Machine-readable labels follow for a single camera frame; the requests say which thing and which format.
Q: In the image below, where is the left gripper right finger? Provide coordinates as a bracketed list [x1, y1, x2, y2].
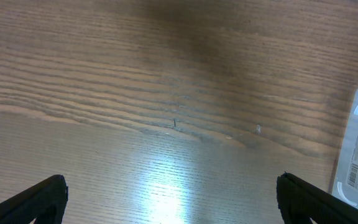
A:
[276, 173, 358, 224]

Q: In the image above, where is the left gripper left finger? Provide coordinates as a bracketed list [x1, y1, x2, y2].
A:
[0, 174, 68, 224]

